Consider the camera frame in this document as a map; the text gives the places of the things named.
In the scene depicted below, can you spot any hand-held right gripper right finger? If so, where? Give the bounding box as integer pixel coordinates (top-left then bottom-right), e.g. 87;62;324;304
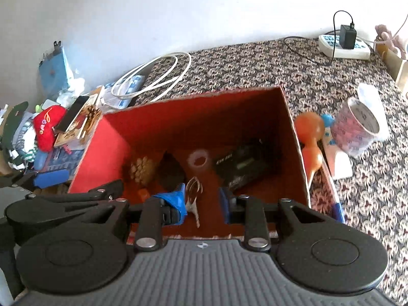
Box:
218;185;323;252

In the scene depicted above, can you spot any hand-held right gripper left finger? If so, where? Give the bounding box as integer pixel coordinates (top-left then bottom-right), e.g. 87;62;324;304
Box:
91;183;187;252

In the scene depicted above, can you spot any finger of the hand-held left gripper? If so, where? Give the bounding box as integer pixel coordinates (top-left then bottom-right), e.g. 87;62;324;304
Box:
25;179;125;205

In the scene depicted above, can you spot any silver metal hand tool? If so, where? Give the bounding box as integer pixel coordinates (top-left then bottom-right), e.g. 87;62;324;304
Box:
184;176;203;229

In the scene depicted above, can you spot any black rectangular box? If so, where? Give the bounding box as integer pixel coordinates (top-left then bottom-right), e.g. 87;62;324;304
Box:
214;139;275;192

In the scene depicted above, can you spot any large golden pine cone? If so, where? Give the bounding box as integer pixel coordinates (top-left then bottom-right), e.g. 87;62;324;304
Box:
130;156;157;186

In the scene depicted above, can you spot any clear tape roll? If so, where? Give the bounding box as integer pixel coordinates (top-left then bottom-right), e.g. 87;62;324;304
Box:
187;149;210;170

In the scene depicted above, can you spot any red cardboard box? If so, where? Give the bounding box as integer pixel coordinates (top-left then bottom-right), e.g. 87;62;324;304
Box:
68;86;345;239

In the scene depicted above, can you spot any blue patterned cloth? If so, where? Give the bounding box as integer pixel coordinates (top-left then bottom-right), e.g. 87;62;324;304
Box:
41;147;85;173

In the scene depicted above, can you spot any bright blue box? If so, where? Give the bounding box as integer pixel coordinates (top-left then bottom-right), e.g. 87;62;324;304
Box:
33;169;70;189

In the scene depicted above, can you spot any picture book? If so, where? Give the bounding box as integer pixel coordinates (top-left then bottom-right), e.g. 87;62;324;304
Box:
54;101;103;148

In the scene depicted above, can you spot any small pine cone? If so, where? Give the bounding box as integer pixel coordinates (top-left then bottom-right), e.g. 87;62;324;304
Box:
85;104;103;122

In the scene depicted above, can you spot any red plush heart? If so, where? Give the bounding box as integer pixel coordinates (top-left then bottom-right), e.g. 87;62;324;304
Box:
33;105;68;152

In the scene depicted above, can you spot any black phone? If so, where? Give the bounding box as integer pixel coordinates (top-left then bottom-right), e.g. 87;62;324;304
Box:
55;96;90;133

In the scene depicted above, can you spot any green white striped cloth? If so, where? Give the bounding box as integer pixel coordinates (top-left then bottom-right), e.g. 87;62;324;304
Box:
0;101;36;170

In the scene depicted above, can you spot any blue white paper packet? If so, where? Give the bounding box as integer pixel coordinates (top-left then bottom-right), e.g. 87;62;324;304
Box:
105;74;146;108

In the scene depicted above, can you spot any brown gourd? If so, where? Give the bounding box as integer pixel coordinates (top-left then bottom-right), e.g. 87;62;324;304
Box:
294;111;326;196

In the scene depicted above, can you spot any blue capped white marker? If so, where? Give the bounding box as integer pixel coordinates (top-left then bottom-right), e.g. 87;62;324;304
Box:
319;156;345;224

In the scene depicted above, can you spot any white tube with blue cap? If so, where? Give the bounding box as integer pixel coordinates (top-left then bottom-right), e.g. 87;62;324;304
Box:
320;113;354;180

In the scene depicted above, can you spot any floral patterned tablecloth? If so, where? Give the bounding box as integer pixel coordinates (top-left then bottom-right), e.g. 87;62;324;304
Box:
127;36;408;298

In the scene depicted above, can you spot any printed clear plastic cup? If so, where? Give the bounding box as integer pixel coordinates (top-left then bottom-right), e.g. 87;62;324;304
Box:
330;83;390;158

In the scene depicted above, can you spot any white power strip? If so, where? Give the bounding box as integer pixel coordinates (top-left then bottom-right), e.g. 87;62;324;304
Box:
318;33;372;62

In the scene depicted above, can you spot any black power adapter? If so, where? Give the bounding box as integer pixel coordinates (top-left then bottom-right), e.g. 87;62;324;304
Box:
339;24;358;50

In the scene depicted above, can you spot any wooden holder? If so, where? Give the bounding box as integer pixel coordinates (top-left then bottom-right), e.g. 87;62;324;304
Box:
374;38;408;97

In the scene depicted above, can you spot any pink plush toy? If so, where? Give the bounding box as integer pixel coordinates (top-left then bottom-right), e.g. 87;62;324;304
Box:
374;24;404;55

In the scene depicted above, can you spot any white coiled cable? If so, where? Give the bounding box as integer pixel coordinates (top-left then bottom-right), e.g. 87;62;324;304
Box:
111;52;192;100

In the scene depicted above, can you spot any black adapter cable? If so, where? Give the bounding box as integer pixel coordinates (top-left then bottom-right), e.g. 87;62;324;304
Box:
284;10;355;59

